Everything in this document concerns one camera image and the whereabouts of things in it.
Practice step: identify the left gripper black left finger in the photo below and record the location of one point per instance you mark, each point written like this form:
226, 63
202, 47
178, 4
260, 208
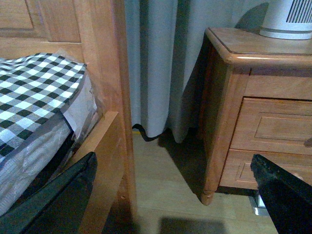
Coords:
58, 207

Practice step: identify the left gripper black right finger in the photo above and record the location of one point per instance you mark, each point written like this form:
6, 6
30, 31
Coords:
287, 198

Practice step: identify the wooden drawer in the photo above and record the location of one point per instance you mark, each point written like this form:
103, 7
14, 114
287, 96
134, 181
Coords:
274, 125
237, 170

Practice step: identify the plastic wrapped mattress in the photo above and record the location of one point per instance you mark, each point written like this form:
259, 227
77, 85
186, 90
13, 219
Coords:
73, 122

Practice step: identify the wooden nightstand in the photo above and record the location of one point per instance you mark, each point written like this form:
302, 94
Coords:
243, 64

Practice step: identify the black white checkered sheet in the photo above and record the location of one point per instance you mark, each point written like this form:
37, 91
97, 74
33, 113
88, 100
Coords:
32, 89

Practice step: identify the white air purifier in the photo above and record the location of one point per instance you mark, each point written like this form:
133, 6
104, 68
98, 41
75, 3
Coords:
288, 19

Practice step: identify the light grey curtain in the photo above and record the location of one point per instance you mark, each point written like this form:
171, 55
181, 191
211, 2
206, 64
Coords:
165, 49

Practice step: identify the wooden bed frame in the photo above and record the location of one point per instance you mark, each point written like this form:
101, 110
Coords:
93, 32

